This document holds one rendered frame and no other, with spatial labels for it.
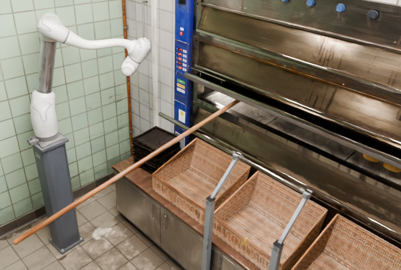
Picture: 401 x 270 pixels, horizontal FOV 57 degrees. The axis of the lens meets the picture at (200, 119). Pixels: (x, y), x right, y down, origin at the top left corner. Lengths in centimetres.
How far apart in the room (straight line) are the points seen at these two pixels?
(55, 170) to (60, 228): 54
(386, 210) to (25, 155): 264
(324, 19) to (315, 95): 43
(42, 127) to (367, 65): 202
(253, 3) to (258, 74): 44
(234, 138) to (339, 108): 87
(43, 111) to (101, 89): 90
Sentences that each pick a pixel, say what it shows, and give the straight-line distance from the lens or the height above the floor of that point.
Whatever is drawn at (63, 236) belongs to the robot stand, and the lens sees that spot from 325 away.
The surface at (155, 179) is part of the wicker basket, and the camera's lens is 280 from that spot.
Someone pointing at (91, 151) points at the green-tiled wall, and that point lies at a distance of 365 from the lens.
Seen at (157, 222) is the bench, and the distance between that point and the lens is 297.
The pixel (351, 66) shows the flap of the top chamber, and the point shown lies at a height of 177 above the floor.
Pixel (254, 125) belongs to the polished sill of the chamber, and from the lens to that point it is 259.
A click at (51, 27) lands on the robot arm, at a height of 179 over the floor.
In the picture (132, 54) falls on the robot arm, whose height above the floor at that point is 157.
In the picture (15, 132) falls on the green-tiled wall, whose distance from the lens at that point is 322.
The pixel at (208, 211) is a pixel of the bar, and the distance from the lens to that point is 230.
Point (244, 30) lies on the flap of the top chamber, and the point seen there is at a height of 180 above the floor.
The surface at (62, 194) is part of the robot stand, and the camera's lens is 301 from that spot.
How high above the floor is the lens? 242
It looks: 29 degrees down
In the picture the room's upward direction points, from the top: 3 degrees clockwise
